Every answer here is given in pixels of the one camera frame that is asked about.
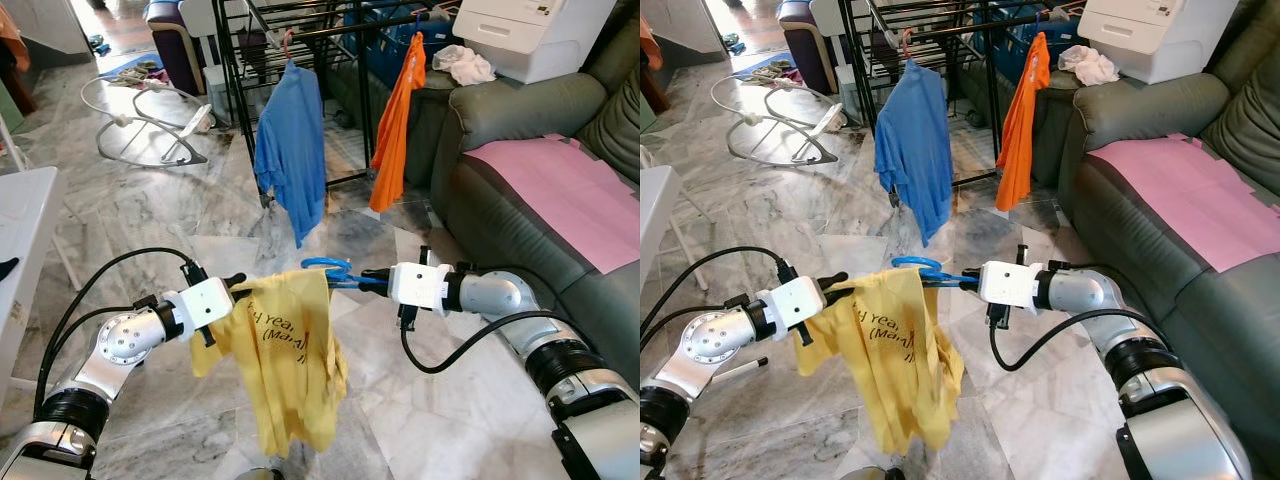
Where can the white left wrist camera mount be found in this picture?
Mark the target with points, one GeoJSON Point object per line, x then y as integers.
{"type": "Point", "coordinates": [790, 302]}
{"type": "Point", "coordinates": [200, 305]}

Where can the purple armchair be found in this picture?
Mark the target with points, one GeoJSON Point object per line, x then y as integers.
{"type": "Point", "coordinates": [180, 50]}
{"type": "Point", "coordinates": [810, 50]}

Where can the orange hanging cloth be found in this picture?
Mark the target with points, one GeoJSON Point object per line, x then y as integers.
{"type": "Point", "coordinates": [650, 45]}
{"type": "Point", "coordinates": [12, 40]}

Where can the white crumpled cloth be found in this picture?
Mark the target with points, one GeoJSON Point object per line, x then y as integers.
{"type": "Point", "coordinates": [468, 66]}
{"type": "Point", "coordinates": [1090, 66]}

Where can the blue t-shirt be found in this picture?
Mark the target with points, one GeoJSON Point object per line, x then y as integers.
{"type": "Point", "coordinates": [295, 150]}
{"type": "Point", "coordinates": [915, 150]}

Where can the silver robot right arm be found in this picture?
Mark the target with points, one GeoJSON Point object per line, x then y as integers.
{"type": "Point", "coordinates": [1085, 292]}
{"type": "Point", "coordinates": [500, 295]}

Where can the black garment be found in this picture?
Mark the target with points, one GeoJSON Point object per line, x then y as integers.
{"type": "Point", "coordinates": [8, 270]}

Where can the pink sofa mat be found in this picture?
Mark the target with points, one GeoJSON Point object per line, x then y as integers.
{"type": "Point", "coordinates": [570, 200]}
{"type": "Point", "coordinates": [1190, 200]}

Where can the green leather sofa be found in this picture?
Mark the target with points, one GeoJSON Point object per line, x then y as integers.
{"type": "Point", "coordinates": [1150, 110]}
{"type": "Point", "coordinates": [520, 110]}

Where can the pink plastic clothes hanger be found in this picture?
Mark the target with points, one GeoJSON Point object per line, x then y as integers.
{"type": "Point", "coordinates": [905, 45]}
{"type": "Point", "coordinates": [286, 45]}

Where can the blue plastic clothes hanger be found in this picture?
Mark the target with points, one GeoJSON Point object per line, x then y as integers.
{"type": "Point", "coordinates": [915, 260]}
{"type": "Point", "coordinates": [416, 20]}
{"type": "Point", "coordinates": [322, 261]}
{"type": "Point", "coordinates": [1041, 22]}

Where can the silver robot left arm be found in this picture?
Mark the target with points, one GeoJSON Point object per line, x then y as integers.
{"type": "Point", "coordinates": [710, 345]}
{"type": "Point", "coordinates": [110, 345]}

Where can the white appliance box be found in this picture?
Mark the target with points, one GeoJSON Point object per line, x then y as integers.
{"type": "Point", "coordinates": [1160, 40]}
{"type": "Point", "coordinates": [540, 40]}

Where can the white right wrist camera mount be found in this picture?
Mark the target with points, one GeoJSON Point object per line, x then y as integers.
{"type": "Point", "coordinates": [420, 285]}
{"type": "Point", "coordinates": [1010, 283]}

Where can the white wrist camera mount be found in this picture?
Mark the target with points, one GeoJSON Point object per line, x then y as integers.
{"type": "Point", "coordinates": [200, 305]}
{"type": "Point", "coordinates": [420, 285]}
{"type": "Point", "coordinates": [1010, 283]}
{"type": "Point", "coordinates": [790, 302]}

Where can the white baby bouncer frame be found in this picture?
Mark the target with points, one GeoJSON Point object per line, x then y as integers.
{"type": "Point", "coordinates": [828, 120]}
{"type": "Point", "coordinates": [198, 120]}

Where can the yellow t-shirt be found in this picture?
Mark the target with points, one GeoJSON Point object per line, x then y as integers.
{"type": "Point", "coordinates": [290, 380]}
{"type": "Point", "coordinates": [900, 380]}

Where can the white folding table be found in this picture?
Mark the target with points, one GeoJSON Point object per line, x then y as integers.
{"type": "Point", "coordinates": [30, 220]}
{"type": "Point", "coordinates": [658, 210]}

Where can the black metal drying rack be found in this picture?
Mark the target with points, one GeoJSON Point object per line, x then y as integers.
{"type": "Point", "coordinates": [228, 80]}
{"type": "Point", "coordinates": [860, 80]}

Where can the orange shirt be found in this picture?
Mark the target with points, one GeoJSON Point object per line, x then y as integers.
{"type": "Point", "coordinates": [1020, 140]}
{"type": "Point", "coordinates": [395, 140]}

